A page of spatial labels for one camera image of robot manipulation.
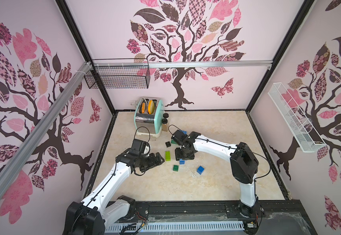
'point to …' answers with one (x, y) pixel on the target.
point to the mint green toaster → (149, 114)
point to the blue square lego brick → (181, 162)
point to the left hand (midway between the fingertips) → (157, 166)
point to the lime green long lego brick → (167, 155)
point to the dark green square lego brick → (176, 168)
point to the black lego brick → (167, 144)
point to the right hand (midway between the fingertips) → (181, 159)
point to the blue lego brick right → (200, 170)
